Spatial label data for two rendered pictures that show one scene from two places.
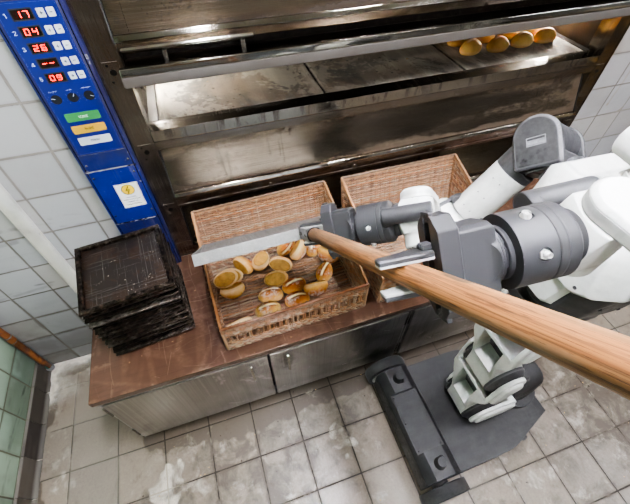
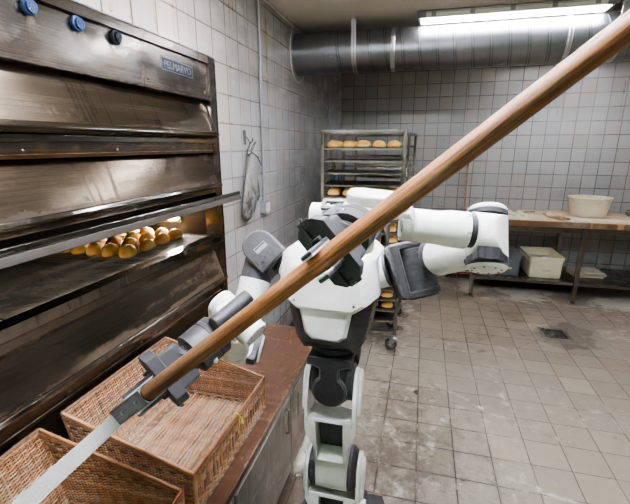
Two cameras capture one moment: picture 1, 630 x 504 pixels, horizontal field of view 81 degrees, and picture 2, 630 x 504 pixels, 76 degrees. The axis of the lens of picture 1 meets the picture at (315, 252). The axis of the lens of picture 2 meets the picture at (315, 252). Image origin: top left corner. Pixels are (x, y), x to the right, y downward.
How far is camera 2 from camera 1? 42 cm
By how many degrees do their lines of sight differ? 58
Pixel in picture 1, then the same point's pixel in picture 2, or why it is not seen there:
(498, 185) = (255, 289)
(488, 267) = not seen: hidden behind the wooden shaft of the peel
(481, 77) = (155, 264)
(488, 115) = (173, 295)
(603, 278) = (362, 286)
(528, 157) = (263, 258)
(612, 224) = (372, 200)
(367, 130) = (72, 344)
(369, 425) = not seen: outside the picture
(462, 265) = not seen: hidden behind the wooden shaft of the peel
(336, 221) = (167, 360)
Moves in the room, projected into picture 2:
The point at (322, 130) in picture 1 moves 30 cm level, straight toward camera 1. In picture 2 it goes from (16, 363) to (67, 398)
